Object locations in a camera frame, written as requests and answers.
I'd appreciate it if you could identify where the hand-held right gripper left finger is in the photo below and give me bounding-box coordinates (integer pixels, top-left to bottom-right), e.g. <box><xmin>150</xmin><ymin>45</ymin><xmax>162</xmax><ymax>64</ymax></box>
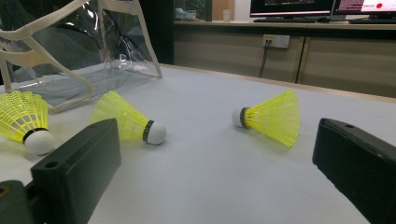
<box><xmin>30</xmin><ymin>118</ymin><xmax>122</xmax><ymax>224</ymax></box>

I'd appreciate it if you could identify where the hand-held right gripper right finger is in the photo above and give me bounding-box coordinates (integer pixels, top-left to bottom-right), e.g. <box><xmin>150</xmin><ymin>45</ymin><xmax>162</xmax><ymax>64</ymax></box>
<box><xmin>312</xmin><ymin>117</ymin><xmax>396</xmax><ymax>224</ymax></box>

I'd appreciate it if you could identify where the yellow plastic shuttlecock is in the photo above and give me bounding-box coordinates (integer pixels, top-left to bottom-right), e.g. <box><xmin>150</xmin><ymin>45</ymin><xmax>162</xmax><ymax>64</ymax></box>
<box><xmin>90</xmin><ymin>90</ymin><xmax>168</xmax><ymax>147</ymax></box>
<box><xmin>0</xmin><ymin>90</ymin><xmax>56</xmax><ymax>157</ymax></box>
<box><xmin>231</xmin><ymin>90</ymin><xmax>302</xmax><ymax>148</ymax></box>

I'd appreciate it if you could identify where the clear plastic bag beige trim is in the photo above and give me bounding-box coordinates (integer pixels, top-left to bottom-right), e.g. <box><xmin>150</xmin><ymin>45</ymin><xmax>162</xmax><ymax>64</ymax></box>
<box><xmin>0</xmin><ymin>0</ymin><xmax>163</xmax><ymax>114</ymax></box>

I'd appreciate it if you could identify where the black computer monitor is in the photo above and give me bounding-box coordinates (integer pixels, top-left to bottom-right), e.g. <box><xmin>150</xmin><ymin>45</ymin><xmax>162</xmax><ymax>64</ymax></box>
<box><xmin>249</xmin><ymin>0</ymin><xmax>336</xmax><ymax>18</ymax></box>
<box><xmin>332</xmin><ymin>0</ymin><xmax>396</xmax><ymax>17</ymax></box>

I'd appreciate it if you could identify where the black curtain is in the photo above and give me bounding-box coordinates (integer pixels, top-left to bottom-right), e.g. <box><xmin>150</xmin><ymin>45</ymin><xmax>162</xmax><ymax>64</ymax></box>
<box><xmin>139</xmin><ymin>0</ymin><xmax>176</xmax><ymax>65</ymax></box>

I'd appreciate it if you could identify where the beige wooden cabinet desk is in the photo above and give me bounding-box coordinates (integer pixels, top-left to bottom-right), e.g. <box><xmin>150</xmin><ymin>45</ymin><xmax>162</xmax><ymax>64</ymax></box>
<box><xmin>173</xmin><ymin>20</ymin><xmax>396</xmax><ymax>99</ymax></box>

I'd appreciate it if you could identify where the pale blue crumpled cloth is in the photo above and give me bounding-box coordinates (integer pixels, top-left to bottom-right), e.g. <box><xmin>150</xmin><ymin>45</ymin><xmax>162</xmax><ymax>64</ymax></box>
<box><xmin>175</xmin><ymin>7</ymin><xmax>193</xmax><ymax>21</ymax></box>

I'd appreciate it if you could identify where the green plant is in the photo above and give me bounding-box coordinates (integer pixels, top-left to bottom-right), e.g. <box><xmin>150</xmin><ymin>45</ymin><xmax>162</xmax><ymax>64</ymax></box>
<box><xmin>183</xmin><ymin>0</ymin><xmax>213</xmax><ymax>14</ymax></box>

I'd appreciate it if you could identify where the brown cardboard box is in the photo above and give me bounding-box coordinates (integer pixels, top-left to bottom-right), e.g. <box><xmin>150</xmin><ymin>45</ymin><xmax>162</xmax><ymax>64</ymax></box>
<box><xmin>211</xmin><ymin>0</ymin><xmax>231</xmax><ymax>21</ymax></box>

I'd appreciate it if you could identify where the black striped power cable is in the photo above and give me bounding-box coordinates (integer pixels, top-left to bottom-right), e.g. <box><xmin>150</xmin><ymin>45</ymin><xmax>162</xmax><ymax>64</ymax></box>
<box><xmin>258</xmin><ymin>39</ymin><xmax>271</xmax><ymax>78</ymax></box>

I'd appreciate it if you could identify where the white wall socket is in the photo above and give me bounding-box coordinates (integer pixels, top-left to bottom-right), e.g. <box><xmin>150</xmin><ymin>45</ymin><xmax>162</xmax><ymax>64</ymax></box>
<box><xmin>262</xmin><ymin>34</ymin><xmax>290</xmax><ymax>49</ymax></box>

